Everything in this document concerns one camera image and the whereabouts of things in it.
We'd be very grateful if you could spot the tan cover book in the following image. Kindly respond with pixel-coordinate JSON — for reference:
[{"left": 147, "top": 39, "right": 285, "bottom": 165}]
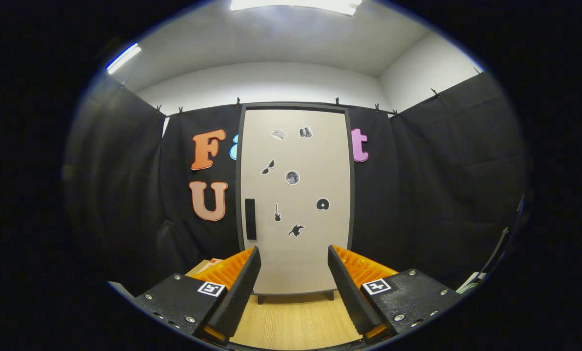
[{"left": 186, "top": 258, "right": 225, "bottom": 278}]

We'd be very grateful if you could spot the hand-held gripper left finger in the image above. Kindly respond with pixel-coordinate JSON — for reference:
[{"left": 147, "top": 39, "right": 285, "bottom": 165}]
[{"left": 135, "top": 245, "right": 262, "bottom": 344}]

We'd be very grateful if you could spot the wide ceiling light panel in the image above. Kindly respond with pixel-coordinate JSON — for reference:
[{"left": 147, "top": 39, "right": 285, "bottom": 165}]
[{"left": 230, "top": 0, "right": 363, "bottom": 16}]

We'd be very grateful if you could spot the black backdrop cloth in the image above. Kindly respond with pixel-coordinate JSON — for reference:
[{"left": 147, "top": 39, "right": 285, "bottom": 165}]
[{"left": 64, "top": 72, "right": 533, "bottom": 293}]

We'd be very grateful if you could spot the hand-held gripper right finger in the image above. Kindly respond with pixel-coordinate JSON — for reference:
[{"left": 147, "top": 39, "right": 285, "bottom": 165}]
[{"left": 327, "top": 244, "right": 462, "bottom": 342}]

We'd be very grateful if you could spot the white flat panel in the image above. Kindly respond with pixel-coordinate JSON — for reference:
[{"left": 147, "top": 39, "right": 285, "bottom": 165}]
[{"left": 457, "top": 272, "right": 486, "bottom": 294}]

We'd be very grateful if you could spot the beige shoe cabinet door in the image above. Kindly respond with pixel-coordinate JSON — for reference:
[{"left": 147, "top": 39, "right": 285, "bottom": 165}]
[{"left": 241, "top": 109, "right": 351, "bottom": 294}]

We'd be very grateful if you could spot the dark grey shoe cabinet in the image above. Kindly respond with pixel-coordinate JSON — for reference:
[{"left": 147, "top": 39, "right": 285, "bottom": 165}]
[{"left": 235, "top": 102, "right": 356, "bottom": 305}]

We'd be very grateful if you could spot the narrow ceiling light strip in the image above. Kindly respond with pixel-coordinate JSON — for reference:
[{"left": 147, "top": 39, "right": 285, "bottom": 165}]
[{"left": 105, "top": 42, "right": 141, "bottom": 75}]

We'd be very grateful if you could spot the thin black cable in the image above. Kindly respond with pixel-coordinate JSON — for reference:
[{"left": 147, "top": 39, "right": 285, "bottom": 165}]
[{"left": 481, "top": 227, "right": 511, "bottom": 278}]

